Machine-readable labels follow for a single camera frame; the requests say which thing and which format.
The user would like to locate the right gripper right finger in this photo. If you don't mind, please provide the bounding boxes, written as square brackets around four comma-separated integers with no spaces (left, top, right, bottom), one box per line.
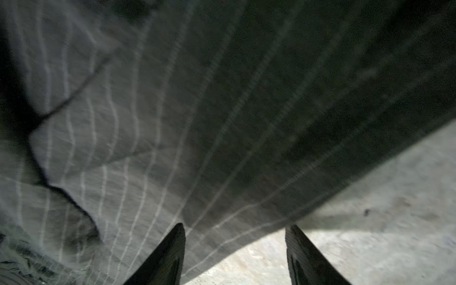
[285,224,350,285]

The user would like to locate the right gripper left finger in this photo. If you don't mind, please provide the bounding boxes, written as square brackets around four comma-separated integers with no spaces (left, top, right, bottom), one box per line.
[124,223,186,285]

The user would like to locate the dark pinstriped long sleeve shirt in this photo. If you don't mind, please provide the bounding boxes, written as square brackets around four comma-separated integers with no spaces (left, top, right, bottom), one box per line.
[1,1,456,285]

